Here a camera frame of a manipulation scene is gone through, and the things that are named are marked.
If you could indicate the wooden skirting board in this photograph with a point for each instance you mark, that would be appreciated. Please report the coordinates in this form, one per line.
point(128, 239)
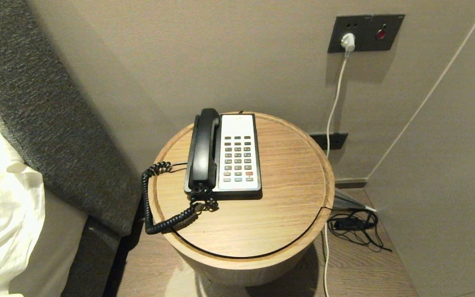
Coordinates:
point(351, 183)

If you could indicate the black telephone handset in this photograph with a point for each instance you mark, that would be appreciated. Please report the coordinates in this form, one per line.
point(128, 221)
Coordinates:
point(204, 148)

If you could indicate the white pillow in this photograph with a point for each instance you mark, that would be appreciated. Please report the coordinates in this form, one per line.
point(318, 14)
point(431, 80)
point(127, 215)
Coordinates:
point(2, 214)

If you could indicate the round wooden side table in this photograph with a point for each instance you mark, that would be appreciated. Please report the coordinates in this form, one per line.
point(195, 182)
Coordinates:
point(278, 198)

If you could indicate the grey upholstered headboard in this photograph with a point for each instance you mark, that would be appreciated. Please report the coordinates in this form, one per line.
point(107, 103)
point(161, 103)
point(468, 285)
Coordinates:
point(35, 103)

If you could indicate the white power plug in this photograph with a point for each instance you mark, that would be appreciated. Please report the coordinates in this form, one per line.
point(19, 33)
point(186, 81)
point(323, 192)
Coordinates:
point(348, 40)

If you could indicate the small dark wall socket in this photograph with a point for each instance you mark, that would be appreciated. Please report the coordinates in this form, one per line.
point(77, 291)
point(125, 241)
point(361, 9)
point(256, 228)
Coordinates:
point(338, 140)

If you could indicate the dark grey red button plate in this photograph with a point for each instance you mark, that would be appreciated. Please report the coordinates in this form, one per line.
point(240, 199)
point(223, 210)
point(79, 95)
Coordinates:
point(392, 41)

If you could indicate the dark grey wall outlet plate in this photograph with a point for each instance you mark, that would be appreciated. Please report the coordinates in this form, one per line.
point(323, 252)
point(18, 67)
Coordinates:
point(336, 33)

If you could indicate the dark grey bed base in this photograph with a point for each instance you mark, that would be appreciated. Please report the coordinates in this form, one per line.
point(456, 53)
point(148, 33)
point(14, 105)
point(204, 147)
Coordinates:
point(93, 255)

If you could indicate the black and white telephone base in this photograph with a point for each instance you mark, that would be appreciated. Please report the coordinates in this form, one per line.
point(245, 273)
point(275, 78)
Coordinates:
point(237, 123)

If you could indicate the beige bed mattress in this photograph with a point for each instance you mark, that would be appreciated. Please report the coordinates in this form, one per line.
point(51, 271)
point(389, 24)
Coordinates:
point(56, 239)

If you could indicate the transparent folded umbrella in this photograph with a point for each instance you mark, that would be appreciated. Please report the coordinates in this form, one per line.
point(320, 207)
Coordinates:
point(344, 202)

